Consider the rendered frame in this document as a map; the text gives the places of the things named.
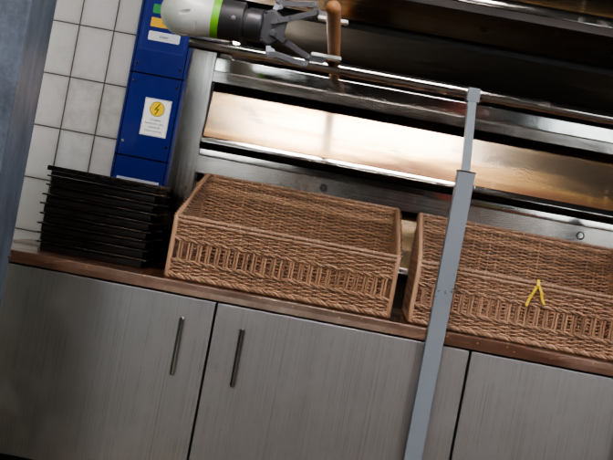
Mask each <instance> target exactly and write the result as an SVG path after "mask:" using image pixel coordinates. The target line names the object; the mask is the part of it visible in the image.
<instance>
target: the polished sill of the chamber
mask: <svg viewBox="0 0 613 460"><path fill-rule="evenodd" d="M214 71H218V72H223V73H228V74H234V75H238V76H243V77H248V78H258V79H262V80H268V81H273V82H278V83H283V84H288V85H293V86H298V87H303V88H309V89H318V90H323V91H328V92H333V93H337V94H343V95H348V96H353V97H358V98H363V99H373V100H377V101H383V102H388V103H393V104H398V105H403V106H408V107H413V108H418V109H423V110H432V111H438V112H442V113H448V114H452V115H458V116H463V117H466V109H467V103H465V102H462V101H457V100H452V99H443V98H437V97H433V96H427V95H422V94H417V93H412V92H407V91H402V90H396V89H387V88H383V87H377V86H372V85H367V84H362V83H357V82H352V81H346V80H342V79H336V78H327V77H322V76H317V75H312V74H307V73H302V72H296V71H292V70H287V69H281V68H272V67H268V66H262V65H257V64H252V63H247V62H242V61H237V60H231V59H227V58H221V57H217V58H216V61H215V66H214ZM475 118H476V119H478V120H488V121H492V122H498V123H502V124H508V125H513V126H517V127H523V128H527V129H533V130H538V131H547V132H553V133H557V134H563V135H567V136H573V137H578V138H583V139H588V140H593V141H602V142H607V143H612V144H613V130H612V129H608V128H602V127H598V126H592V125H587V124H582V123H577V122H572V121H567V120H558V119H552V118H547V117H542V116H537V115H532V114H527V113H522V112H517V111H512V110H503V109H497V108H493V107H487V106H483V105H476V111H475Z"/></svg>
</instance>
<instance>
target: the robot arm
mask: <svg viewBox="0 0 613 460"><path fill-rule="evenodd" d="M283 8H314V10H313V11H309V12H305V13H301V14H296V15H292V16H281V15H280V14H279V13H278V12H277V10H278V9H283ZM313 17H317V19H318V20H319V21H324V22H327V14H326V12H325V11H320V10H319V8H318V2H313V1H285V0H275V5H274V8H273V9H271V10H264V9H258V8H253V7H251V8H249V9H248V4H247V3H245V2H239V1H234V0H163V1H162V4H161V20H162V22H163V24H164V25H165V26H166V27H167V28H168V30H170V31H171V32H172V33H173V34H175V35H177V36H181V37H212V38H218V39H222V40H227V41H233V42H237V43H241V42H242V40H243V38H244V39H245V40H248V41H254V42H258V43H262V44H264V45H265V46H266V52H265V56H266V57H267V58H277V59H280V60H283V61H285V62H288V63H290V64H293V65H296V66H299V67H301V68H306V67H307V65H308V63H309V62H311V61H313V62H317V63H325V60H326V59H328V60H333V61H338V62H340V61H341V57H337V56H331V55H327V54H321V53H317V52H311V55H309V54H308V53H307V52H305V51H304V50H302V49H301V48H299V47H297V46H296V45H294V44H293V43H291V42H290V41H288V40H287V39H286V38H285V31H286V26H287V24H290V23H293V22H296V21H301V20H305V19H309V18H313ZM278 42H279V43H281V44H282V45H284V46H286V47H288V48H289V49H291V50H292V51H294V52H295V53H297V54H298V55H299V56H300V57H302V58H304V61H302V60H299V59H297V58H294V57H290V56H287V55H285V54H282V53H279V52H275V50H274V49H273V48H271V46H272V45H274V44H276V43H278Z"/></svg>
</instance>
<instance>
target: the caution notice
mask: <svg viewBox="0 0 613 460"><path fill-rule="evenodd" d="M171 104H172V101H167V100H162V99H153V98H148V97H146V99H145V105H144V110H143V115H142V120H141V125H140V134H143V135H149V136H153V137H158V138H163V139H165V137H166V132H167V128H168V122H169V117H170V113H171Z"/></svg>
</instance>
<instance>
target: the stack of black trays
mask: <svg viewBox="0 0 613 460"><path fill-rule="evenodd" d="M47 169H48V170H51V171H52V172H51V174H52V175H50V174H48V175H47V176H51V177H52V178H51V183H46V185H51V187H50V191H49V193H42V194H45V195H47V199H46V201H45V202H40V203H41V204H44V212H39V213H41V214H44V221H37V222H38V223H40V224H42V225H41V231H37V232H38V233H42V234H41V238H40V239H39V240H36V242H41V243H40V246H39V249H40V250H44V251H49V252H54V253H59V254H64V255H69V256H78V257H83V258H88V259H93V260H98V261H103V262H108V263H113V264H118V265H123V266H128V267H137V268H142V267H145V266H147V265H149V264H151V262H152V259H153V258H156V256H154V253H155V250H157V249H160V248H159V247H157V246H158V242H159V241H162V239H159V238H156V237H157V234H158V233H160V232H161V231H160V230H159V229H160V226H161V225H164V224H165V223H162V222H161V221H162V219H163V216H164V215H167V214H163V213H164V209H165V207H169V206H167V205H163V204H165V202H166V198H170V197H169V196H164V195H165V194H166V192H168V193H169V192H170V190H171V188H168V187H164V186H159V185H155V184H150V183H141V182H136V181H131V180H126V179H121V178H116V177H111V176H107V175H101V174H96V173H92V172H82V171H78V170H72V169H68V168H63V167H57V166H53V165H48V166H47ZM55 175H56V176H55ZM60 176H62V177H60ZM84 176H85V177H84ZM66 177H67V178H66ZM70 178H71V179H70ZM94 178H95V179H94ZM76 179H77V180H76ZM80 180H81V181H80ZM85 181H86V182H85ZM105 184H106V185H105ZM115 186H116V187H115ZM138 186H139V187H138ZM142 187H143V188H142ZM152 189H153V190H152ZM134 190H135V191H134ZM157 190H158V191H157ZM144 192H145V193H144ZM159 194H160V195H159Z"/></svg>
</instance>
